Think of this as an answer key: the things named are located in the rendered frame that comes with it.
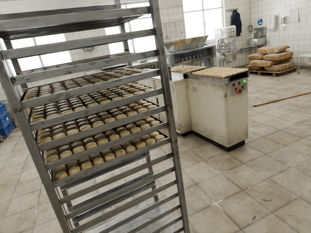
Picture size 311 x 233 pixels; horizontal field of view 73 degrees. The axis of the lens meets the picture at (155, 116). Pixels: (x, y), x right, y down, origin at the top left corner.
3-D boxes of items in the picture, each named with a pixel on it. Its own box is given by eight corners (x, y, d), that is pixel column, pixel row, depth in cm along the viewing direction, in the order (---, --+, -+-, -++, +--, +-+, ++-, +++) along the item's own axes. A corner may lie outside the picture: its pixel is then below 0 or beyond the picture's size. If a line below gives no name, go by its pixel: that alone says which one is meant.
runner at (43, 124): (164, 91, 107) (164, 85, 106) (167, 92, 104) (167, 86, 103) (23, 131, 82) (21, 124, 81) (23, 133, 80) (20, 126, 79)
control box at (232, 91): (228, 95, 224) (227, 82, 220) (244, 89, 233) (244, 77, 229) (231, 95, 221) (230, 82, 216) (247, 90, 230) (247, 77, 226)
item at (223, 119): (191, 135, 306) (184, 74, 276) (210, 127, 319) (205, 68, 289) (227, 154, 246) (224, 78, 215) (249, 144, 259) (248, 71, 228)
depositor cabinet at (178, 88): (144, 117, 408) (136, 74, 379) (176, 107, 435) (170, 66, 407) (181, 139, 298) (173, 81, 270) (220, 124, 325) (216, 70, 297)
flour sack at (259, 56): (258, 60, 576) (258, 54, 571) (247, 60, 614) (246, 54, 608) (277, 56, 599) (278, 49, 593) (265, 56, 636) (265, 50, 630)
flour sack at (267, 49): (255, 54, 596) (255, 48, 590) (264, 52, 613) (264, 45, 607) (280, 53, 535) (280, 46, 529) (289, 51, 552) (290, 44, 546)
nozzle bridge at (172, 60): (161, 79, 298) (157, 54, 286) (202, 69, 325) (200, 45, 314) (173, 81, 269) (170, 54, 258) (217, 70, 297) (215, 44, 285)
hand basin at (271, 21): (276, 54, 629) (277, 15, 592) (266, 57, 617) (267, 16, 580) (250, 54, 717) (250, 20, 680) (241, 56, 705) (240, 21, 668)
